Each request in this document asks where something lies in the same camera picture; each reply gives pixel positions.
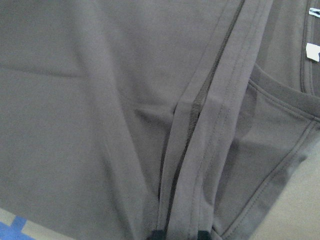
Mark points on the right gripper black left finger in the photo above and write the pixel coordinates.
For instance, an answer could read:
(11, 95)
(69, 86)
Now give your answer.
(157, 235)

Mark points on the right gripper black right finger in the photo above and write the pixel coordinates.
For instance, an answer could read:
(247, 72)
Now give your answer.
(204, 235)

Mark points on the brown t-shirt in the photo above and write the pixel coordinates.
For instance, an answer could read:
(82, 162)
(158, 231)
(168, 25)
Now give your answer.
(119, 117)

